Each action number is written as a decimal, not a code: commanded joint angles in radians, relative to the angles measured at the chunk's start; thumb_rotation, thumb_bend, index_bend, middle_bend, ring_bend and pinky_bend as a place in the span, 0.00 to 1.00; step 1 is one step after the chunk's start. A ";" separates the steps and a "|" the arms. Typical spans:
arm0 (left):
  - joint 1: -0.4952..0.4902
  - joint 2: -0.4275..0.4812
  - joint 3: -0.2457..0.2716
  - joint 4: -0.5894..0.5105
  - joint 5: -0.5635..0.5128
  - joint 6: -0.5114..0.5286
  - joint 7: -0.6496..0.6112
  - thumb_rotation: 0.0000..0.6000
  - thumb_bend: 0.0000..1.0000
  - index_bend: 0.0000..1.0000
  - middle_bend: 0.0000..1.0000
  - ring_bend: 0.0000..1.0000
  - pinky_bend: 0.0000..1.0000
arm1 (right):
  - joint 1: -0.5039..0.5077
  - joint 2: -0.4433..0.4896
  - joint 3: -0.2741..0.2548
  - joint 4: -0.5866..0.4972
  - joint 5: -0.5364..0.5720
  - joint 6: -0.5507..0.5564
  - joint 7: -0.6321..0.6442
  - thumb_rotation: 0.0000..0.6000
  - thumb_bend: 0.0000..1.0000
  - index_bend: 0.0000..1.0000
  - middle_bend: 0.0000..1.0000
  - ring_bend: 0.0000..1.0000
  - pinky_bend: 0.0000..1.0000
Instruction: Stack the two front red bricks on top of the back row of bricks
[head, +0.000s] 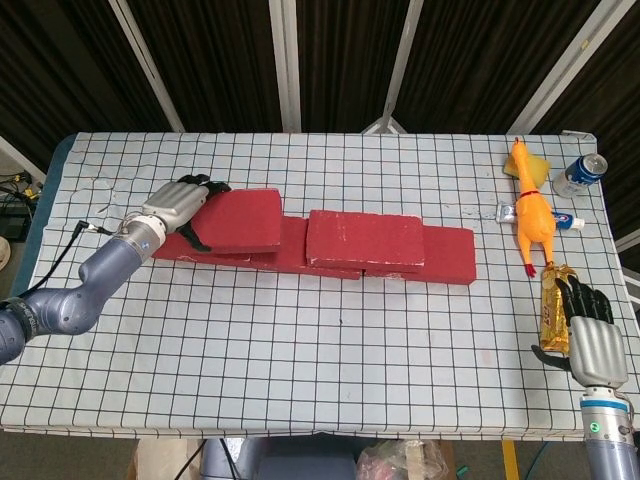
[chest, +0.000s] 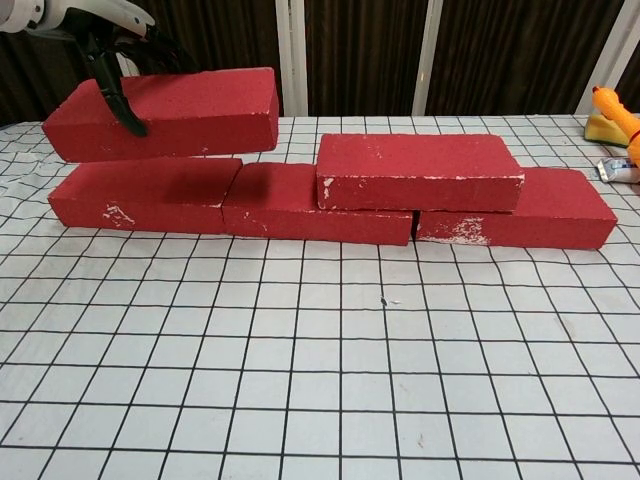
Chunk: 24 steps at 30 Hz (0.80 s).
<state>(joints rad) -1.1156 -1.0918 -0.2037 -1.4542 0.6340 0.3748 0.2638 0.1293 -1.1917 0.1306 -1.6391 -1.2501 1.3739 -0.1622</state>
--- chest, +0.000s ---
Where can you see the red brick front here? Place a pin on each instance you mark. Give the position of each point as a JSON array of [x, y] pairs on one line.
[[200, 110]]

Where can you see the white toothpaste tube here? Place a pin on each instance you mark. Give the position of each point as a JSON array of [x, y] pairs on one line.
[[615, 169]]

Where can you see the dark pleated curtain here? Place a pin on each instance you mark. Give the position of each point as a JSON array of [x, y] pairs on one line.
[[360, 50]]

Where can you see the white metal frame post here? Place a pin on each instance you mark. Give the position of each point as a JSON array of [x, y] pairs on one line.
[[427, 55], [602, 60], [291, 55]]

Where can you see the orange rubber chicken toy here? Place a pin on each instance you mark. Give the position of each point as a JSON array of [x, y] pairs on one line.
[[612, 107]]

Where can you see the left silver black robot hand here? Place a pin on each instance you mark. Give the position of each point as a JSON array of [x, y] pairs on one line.
[[107, 75]]

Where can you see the white black grid tablecloth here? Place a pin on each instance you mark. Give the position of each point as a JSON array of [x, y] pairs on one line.
[[320, 375]]

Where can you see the yellow sponge wedge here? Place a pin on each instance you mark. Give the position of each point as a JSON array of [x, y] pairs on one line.
[[597, 131]]

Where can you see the red brick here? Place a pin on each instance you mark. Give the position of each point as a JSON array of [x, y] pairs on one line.
[[135, 192], [200, 110], [280, 200], [550, 215], [415, 160]]

